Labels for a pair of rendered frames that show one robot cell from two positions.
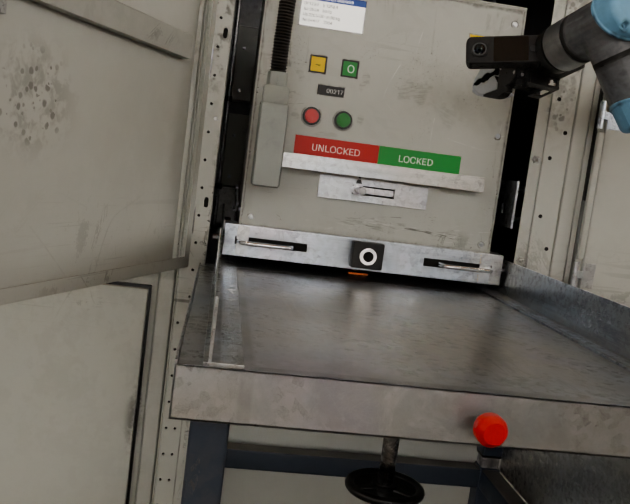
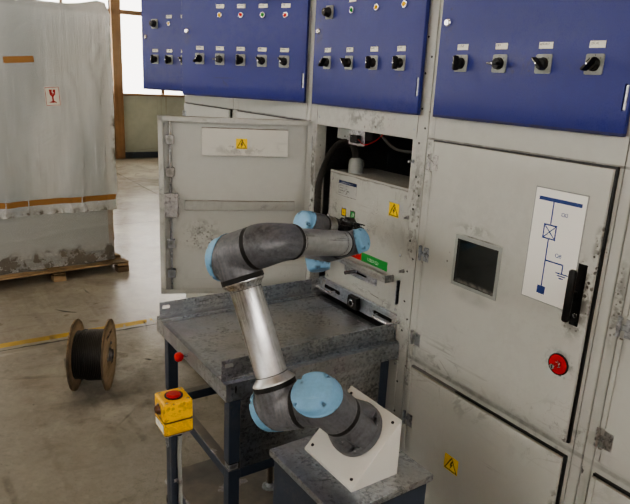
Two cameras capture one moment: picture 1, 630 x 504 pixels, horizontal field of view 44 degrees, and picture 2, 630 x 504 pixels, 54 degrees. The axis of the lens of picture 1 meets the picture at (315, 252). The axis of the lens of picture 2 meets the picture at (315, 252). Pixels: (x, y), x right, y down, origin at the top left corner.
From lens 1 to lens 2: 222 cm
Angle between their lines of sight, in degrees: 63
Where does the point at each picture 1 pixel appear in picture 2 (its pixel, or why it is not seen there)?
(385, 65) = (362, 214)
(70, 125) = not seen: hidden behind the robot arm
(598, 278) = (421, 342)
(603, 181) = (422, 289)
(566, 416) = (197, 362)
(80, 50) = (223, 218)
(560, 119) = (410, 251)
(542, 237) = (405, 312)
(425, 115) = (375, 240)
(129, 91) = not seen: hidden behind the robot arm
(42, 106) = (206, 237)
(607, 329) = (302, 354)
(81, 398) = not seen: hidden behind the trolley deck
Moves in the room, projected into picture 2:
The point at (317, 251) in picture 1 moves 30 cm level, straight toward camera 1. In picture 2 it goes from (342, 295) to (274, 304)
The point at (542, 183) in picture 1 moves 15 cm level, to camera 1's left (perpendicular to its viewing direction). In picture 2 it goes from (404, 284) to (382, 271)
